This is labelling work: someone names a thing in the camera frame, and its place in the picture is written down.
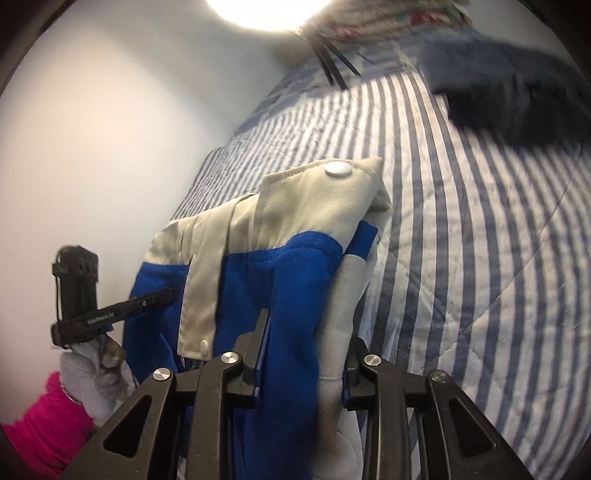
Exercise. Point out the blue white striped quilt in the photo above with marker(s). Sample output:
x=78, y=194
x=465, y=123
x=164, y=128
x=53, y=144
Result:
x=461, y=254

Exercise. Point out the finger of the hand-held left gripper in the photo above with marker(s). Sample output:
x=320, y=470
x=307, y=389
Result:
x=120, y=310

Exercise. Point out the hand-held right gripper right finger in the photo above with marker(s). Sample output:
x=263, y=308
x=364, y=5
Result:
x=358, y=371

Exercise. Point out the beige and blue jacket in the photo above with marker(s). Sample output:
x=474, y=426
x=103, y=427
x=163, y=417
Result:
x=286, y=286

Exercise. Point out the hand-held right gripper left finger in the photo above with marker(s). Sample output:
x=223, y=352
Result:
x=249, y=353

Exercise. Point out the person's left hand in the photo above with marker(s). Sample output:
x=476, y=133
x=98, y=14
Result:
x=87, y=376

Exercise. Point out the bright round lamp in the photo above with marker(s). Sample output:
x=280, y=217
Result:
x=268, y=11

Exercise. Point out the floral pillow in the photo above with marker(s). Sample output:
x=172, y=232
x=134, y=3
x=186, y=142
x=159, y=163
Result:
x=388, y=16

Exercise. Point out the dark blue cloth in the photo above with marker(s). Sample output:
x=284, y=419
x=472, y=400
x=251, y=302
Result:
x=512, y=83

